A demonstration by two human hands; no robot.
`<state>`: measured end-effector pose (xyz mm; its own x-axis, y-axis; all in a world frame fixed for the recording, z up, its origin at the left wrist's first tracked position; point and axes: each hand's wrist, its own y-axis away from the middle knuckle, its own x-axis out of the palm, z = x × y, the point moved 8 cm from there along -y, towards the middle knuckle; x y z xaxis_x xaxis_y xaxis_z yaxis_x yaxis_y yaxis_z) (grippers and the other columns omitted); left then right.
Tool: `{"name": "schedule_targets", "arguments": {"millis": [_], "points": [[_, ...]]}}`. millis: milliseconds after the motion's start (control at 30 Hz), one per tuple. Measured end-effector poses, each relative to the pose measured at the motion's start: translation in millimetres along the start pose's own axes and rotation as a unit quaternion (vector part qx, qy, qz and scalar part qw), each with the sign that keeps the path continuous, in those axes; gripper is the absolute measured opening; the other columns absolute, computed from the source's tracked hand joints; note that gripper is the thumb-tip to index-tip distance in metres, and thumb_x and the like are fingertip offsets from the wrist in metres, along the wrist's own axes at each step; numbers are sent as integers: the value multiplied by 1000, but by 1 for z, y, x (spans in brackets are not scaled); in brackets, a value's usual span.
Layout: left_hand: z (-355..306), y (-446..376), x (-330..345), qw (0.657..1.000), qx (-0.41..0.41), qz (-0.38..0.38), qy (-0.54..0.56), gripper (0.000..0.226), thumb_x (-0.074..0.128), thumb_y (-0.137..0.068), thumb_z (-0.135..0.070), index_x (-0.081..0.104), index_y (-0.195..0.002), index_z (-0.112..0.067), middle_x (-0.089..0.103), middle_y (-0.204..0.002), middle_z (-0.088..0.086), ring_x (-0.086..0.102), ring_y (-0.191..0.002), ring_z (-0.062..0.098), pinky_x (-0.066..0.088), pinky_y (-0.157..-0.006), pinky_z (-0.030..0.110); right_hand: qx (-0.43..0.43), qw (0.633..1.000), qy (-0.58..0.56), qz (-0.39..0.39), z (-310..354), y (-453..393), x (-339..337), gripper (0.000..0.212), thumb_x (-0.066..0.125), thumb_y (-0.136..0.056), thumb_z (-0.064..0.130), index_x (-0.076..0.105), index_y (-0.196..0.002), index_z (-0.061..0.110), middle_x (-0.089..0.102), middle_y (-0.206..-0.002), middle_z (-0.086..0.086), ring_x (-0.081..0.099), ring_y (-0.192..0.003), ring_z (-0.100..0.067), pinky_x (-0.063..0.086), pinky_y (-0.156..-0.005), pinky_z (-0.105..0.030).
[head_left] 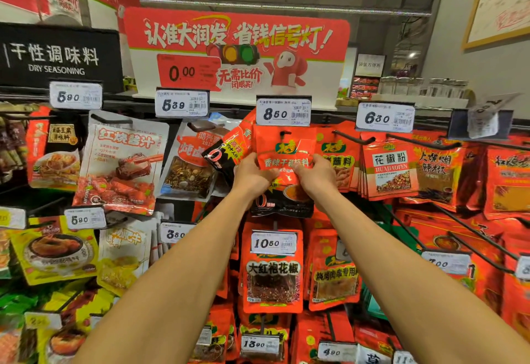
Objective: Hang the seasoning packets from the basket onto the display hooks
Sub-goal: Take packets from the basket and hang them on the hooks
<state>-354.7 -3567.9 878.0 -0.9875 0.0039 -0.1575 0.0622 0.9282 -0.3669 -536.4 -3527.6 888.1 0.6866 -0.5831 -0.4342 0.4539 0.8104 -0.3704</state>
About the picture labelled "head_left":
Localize white red-print sauce packet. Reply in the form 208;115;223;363
73;113;169;215

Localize assorted green brown packets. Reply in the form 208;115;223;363
0;103;117;364

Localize clear packet with red label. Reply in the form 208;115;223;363
159;119;233;203

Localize red chili dip packet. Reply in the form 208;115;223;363
252;128;316;218

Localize person's right forearm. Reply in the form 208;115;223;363
319;194;530;364

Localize person's right hand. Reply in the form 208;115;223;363
295;154;341;203

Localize small white sign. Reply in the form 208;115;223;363
354;54;386;78

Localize yellow green packet bowl picture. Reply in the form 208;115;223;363
8;217;99;286

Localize hanging display of seasoning packets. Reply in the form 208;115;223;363
0;80;530;364

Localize person's left forearm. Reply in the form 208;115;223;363
75;189;262;364

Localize person's left hand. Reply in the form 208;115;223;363
232;152;278;203

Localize red white promotion sign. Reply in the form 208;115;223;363
124;7;351;108

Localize red packet with dish picture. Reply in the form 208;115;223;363
26;109;82;191

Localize distant shelf goods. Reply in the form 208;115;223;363
335;76;469;108

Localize black category sign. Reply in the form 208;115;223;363
0;22;124;94

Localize metal ceiling rail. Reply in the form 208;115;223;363
139;0;432;18

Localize pale white packet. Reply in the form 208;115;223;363
97;217;158;296

